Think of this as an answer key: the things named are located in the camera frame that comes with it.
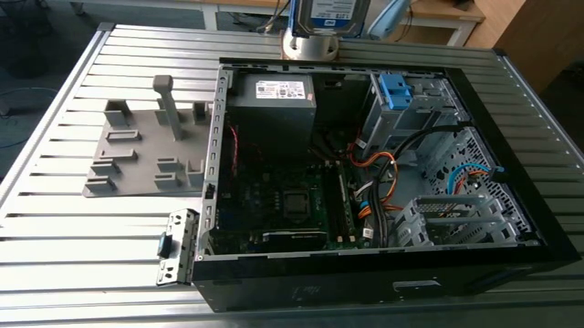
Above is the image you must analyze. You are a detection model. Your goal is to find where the blue disk wire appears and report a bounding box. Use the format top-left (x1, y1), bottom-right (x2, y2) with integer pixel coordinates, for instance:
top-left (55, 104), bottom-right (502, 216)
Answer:
top-left (448, 162), bottom-right (505, 197)

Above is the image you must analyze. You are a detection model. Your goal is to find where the hard disk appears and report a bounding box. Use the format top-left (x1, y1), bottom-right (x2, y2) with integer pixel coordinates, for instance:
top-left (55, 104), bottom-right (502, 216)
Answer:
top-left (287, 0), bottom-right (372, 38)

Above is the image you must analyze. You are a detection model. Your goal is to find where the metal disk bay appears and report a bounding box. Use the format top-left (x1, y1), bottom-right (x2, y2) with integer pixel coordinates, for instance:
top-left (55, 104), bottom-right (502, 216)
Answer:
top-left (394, 195), bottom-right (533, 247)

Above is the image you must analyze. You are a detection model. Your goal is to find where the CPU socket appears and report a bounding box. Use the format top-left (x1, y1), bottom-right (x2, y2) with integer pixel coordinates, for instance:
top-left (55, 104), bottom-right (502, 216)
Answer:
top-left (281, 189), bottom-right (314, 221)

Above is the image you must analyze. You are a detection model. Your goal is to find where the grey power supply unit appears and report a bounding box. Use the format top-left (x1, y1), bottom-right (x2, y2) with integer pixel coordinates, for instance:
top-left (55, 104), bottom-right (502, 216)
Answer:
top-left (226, 74), bottom-right (318, 159)

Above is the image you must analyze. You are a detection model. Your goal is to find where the dark green motherboard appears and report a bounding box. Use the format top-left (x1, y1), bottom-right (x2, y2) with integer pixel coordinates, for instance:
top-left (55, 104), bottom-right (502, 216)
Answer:
top-left (214, 157), bottom-right (369, 254)

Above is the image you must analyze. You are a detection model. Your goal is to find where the green RAM stick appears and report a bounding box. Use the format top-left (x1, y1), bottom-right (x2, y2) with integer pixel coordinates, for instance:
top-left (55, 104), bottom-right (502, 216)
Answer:
top-left (335, 159), bottom-right (358, 244)

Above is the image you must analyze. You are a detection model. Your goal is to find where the black graphics card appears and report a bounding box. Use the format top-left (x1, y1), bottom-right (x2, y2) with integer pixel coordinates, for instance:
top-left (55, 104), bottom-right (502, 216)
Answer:
top-left (261, 230), bottom-right (330, 251)

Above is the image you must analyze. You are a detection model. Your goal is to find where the metal drive cage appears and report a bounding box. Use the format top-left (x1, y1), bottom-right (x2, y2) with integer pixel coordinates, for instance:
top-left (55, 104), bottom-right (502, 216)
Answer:
top-left (362, 72), bottom-right (470, 159)

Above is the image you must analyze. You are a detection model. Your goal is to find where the blue plastic bay latch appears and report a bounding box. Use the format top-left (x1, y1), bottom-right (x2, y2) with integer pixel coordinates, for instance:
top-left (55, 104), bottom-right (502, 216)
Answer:
top-left (377, 73), bottom-right (414, 111)

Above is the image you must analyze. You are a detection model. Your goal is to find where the grey parts rack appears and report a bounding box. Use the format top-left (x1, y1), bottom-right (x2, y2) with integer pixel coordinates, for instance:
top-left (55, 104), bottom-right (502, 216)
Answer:
top-left (80, 74), bottom-right (215, 199)

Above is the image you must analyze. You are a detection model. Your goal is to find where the black PC case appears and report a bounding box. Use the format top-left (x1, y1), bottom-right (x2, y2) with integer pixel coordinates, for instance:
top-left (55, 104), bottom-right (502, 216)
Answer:
top-left (191, 57), bottom-right (583, 312)

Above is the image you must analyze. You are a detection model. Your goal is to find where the black round bin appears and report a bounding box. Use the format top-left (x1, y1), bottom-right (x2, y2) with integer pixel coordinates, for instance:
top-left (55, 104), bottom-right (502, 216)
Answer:
top-left (0, 0), bottom-right (52, 80)

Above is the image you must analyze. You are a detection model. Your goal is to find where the brown cabinet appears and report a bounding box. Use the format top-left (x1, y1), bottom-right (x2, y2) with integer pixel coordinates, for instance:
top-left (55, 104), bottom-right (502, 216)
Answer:
top-left (465, 0), bottom-right (584, 93)

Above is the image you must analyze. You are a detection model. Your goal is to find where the thin red wire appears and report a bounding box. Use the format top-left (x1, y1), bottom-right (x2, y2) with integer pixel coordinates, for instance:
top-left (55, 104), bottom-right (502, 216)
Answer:
top-left (226, 124), bottom-right (242, 174)

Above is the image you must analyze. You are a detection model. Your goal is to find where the orange wire bundle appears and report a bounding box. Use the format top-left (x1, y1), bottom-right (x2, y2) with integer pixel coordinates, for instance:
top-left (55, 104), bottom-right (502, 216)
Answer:
top-left (350, 151), bottom-right (406, 220)

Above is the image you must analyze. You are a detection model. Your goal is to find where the thick black case cable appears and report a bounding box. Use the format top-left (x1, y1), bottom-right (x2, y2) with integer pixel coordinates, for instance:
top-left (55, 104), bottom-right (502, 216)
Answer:
top-left (370, 124), bottom-right (473, 247)

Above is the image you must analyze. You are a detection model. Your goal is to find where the metal bracket with blue latch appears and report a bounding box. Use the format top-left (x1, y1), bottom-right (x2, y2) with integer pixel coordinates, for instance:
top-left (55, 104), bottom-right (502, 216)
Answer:
top-left (155, 207), bottom-right (200, 286)

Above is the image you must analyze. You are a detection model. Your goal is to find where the orange disk power wire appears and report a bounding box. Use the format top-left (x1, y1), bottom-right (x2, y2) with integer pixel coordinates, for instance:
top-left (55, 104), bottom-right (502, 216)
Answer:
top-left (458, 169), bottom-right (490, 192)

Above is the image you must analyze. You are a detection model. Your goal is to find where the wooden desk white frame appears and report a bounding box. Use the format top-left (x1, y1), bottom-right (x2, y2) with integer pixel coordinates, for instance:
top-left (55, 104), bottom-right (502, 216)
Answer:
top-left (68, 0), bottom-right (485, 48)

